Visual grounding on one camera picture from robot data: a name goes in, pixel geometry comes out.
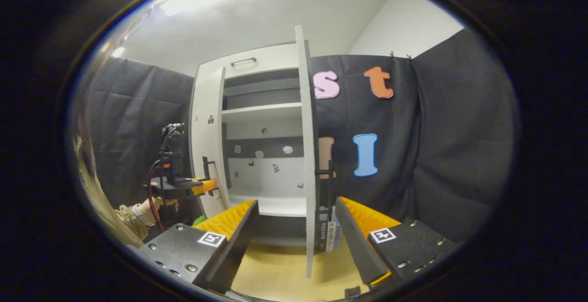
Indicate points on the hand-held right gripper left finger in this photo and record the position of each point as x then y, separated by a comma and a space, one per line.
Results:
241, 242

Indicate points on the black backdrop cloth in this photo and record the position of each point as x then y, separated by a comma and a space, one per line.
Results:
436, 132
133, 122

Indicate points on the white wristband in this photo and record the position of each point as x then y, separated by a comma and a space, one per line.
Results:
143, 215

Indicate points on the white shoe cabinet body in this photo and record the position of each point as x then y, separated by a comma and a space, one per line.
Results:
266, 182

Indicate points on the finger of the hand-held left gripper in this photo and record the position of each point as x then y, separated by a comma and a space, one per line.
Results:
206, 186

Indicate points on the white cabinet door headphone sticker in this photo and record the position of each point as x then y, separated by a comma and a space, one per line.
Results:
307, 155

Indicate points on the green object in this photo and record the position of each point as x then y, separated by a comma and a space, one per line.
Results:
200, 220

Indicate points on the white cabinet door camera sticker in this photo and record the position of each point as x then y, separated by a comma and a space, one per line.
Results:
204, 122

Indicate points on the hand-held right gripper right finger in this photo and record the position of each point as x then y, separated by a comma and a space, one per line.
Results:
351, 242

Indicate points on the white cabinet shelf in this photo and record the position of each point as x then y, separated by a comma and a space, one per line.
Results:
262, 111

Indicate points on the white blue box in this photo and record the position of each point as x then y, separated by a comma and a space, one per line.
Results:
331, 237

